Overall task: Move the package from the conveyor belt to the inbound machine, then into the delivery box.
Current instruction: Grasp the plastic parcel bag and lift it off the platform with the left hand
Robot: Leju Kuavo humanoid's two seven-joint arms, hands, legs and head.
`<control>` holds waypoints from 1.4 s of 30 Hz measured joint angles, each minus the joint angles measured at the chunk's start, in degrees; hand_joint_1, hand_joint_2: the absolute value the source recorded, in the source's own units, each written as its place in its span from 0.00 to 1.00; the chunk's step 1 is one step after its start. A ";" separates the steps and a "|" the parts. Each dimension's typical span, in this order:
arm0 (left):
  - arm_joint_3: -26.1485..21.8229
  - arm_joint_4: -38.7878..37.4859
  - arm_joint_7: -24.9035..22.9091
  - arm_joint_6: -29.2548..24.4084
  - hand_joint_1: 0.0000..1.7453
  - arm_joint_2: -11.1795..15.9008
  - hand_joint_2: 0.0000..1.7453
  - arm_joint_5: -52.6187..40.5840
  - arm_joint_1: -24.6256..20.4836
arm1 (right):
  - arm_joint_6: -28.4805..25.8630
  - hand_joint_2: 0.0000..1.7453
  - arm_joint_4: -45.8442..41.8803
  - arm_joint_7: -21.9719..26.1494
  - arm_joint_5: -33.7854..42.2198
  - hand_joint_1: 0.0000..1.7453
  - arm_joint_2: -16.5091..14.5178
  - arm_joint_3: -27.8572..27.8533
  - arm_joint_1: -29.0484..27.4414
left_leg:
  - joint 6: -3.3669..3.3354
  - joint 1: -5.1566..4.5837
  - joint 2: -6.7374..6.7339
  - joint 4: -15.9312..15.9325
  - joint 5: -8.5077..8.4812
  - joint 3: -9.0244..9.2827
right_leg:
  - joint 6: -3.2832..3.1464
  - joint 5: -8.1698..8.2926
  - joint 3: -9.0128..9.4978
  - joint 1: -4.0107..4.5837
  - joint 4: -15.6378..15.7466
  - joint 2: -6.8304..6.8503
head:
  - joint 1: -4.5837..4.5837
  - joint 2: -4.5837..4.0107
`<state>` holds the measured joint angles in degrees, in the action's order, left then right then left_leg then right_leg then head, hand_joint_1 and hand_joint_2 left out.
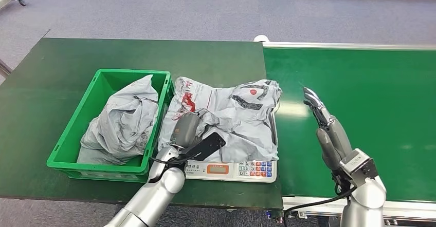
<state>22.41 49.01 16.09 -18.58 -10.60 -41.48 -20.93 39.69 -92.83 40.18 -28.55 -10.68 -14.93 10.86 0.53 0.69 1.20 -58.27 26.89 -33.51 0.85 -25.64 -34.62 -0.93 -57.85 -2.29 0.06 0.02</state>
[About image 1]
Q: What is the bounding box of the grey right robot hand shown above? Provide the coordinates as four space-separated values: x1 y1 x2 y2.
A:
302 87 353 171

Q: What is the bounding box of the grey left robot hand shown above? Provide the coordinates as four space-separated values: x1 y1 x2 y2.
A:
169 111 203 149

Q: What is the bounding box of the grey package with red print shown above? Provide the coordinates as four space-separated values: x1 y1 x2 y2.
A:
157 77 283 164

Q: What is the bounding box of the plain grey plastic package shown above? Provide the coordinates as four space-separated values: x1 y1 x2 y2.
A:
76 74 160 166

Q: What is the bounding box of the electronic scale with steel tray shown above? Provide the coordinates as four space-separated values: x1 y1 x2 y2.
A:
184 111 278 184

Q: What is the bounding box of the green plastic crate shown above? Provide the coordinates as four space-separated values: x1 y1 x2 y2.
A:
46 69 175 183

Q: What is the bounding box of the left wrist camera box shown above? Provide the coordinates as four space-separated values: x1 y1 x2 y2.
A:
185 131 227 161

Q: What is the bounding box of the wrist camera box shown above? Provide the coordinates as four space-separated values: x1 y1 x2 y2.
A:
185 131 227 161
339 148 379 187

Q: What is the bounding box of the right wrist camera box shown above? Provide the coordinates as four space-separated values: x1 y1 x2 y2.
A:
339 148 379 187

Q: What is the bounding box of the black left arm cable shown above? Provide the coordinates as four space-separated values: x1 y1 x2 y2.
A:
149 154 196 184

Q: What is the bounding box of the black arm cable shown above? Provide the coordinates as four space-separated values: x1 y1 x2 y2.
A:
149 154 196 184
283 186 358 227

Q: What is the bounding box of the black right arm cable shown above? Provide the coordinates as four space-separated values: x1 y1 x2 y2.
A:
283 186 358 227

